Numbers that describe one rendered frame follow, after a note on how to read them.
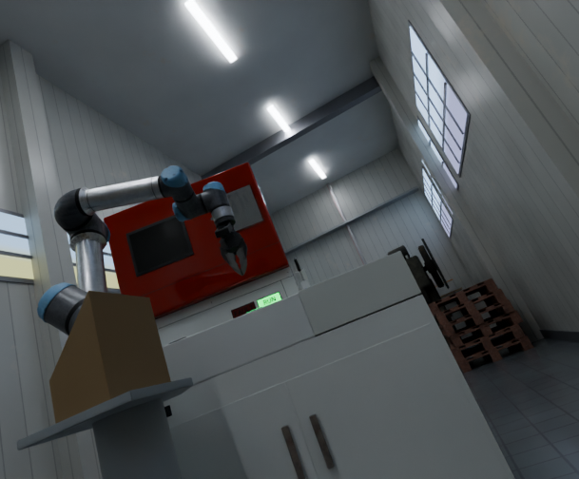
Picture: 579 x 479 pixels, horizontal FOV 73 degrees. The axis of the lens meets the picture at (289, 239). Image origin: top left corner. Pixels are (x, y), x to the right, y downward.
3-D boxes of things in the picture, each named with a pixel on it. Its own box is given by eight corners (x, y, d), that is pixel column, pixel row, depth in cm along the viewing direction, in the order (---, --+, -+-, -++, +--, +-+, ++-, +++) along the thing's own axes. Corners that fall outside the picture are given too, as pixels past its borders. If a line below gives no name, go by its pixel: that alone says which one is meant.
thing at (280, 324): (156, 401, 126) (145, 358, 130) (316, 337, 127) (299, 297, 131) (143, 404, 117) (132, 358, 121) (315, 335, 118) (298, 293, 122)
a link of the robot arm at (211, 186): (202, 194, 147) (224, 186, 148) (211, 220, 144) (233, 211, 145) (197, 184, 140) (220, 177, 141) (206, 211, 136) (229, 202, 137)
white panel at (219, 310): (154, 412, 178) (135, 329, 191) (320, 346, 179) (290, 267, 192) (151, 413, 175) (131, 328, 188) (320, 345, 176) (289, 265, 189)
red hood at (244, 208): (183, 338, 255) (161, 256, 274) (300, 292, 256) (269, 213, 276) (126, 327, 183) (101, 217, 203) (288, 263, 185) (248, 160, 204)
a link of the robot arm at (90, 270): (62, 344, 108) (57, 210, 140) (91, 361, 120) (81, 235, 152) (104, 327, 109) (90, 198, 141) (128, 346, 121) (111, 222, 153)
